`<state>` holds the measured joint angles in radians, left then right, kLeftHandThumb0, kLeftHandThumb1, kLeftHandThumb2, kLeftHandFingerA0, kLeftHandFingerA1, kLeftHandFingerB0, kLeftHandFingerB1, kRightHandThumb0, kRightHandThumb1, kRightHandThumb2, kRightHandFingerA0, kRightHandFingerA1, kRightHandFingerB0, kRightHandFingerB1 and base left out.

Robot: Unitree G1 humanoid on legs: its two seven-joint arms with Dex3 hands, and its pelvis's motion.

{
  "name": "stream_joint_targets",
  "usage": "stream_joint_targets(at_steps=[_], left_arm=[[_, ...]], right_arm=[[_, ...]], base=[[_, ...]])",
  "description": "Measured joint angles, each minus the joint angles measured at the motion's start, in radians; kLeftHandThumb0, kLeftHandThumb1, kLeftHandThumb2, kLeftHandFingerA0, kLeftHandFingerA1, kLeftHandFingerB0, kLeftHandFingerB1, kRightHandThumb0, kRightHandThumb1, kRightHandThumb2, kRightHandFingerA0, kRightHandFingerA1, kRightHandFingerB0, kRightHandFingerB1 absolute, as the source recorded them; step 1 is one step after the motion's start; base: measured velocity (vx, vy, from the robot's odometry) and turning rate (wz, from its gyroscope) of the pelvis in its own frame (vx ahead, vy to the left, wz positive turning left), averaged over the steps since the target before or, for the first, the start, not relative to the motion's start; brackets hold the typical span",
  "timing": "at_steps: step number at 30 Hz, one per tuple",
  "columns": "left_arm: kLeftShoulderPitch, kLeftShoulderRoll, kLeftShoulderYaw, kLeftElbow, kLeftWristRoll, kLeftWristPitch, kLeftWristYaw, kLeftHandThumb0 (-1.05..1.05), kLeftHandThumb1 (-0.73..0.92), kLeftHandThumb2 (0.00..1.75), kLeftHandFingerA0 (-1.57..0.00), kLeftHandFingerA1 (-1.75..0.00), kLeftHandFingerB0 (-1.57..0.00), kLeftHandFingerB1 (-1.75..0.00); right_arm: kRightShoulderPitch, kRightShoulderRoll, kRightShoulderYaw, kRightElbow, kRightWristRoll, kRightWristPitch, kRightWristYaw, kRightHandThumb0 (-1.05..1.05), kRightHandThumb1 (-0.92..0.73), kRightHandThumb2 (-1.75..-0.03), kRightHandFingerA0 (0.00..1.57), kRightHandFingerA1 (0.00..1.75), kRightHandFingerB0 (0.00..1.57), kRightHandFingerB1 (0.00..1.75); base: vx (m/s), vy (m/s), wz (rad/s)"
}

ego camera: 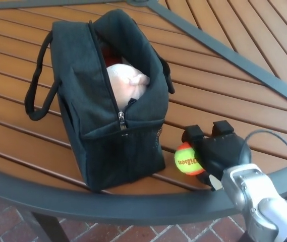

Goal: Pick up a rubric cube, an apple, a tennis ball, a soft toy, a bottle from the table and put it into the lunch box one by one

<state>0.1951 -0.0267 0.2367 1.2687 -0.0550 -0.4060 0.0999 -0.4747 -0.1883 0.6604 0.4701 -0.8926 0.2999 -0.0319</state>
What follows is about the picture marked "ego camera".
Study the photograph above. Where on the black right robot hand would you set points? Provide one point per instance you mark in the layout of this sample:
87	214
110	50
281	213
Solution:
221	153

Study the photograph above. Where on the yellow orange tennis ball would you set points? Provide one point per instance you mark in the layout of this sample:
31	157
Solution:
184	161

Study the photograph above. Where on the peach dumpling plush with sunglasses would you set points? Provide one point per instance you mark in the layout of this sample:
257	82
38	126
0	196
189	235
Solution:
123	80

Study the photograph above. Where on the red apple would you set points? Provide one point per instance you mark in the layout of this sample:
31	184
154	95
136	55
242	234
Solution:
111	58

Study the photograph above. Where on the black insulated lunch bag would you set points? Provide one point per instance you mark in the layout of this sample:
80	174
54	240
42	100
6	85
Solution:
82	106

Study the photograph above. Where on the dark metal table leg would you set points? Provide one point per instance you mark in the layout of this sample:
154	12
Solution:
245	235
50	229

